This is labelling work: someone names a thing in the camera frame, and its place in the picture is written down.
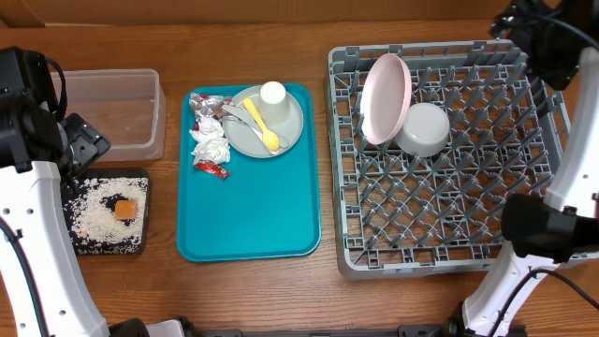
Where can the clear plastic bin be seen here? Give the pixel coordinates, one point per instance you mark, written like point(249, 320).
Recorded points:
point(128, 106)

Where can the grey bowl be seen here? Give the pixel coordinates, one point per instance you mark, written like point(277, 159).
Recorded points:
point(425, 130)

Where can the pink plate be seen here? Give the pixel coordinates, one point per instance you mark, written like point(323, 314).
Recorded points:
point(385, 98)

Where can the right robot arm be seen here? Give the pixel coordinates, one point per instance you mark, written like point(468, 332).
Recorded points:
point(540, 234)

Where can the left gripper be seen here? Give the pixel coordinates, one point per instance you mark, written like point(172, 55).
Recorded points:
point(87, 142)

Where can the crumpled foil wrapper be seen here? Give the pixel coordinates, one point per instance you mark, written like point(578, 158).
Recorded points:
point(204, 106)

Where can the white paper cup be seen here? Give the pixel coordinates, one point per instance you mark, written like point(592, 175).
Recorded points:
point(273, 104)

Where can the crumpled white napkin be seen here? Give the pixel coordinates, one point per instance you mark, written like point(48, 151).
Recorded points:
point(212, 145)

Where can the grey dishwasher rack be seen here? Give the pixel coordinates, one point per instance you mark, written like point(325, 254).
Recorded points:
point(400, 215)

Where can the red sauce packet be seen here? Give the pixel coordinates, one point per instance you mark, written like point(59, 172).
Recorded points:
point(212, 168)

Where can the orange food cube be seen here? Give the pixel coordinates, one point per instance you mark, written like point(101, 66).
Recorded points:
point(125, 209)

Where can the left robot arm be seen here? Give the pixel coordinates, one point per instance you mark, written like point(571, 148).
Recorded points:
point(43, 148)

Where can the rice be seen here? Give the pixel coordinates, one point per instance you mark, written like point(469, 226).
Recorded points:
point(100, 215)

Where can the yellow plastic spoon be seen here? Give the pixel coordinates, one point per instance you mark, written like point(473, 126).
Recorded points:
point(269, 138)

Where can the teal serving tray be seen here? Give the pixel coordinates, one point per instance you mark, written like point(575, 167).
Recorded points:
point(266, 207)

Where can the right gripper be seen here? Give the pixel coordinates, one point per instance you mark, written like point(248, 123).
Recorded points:
point(559, 70)

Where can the black waste tray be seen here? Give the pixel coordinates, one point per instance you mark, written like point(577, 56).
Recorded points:
point(112, 224)

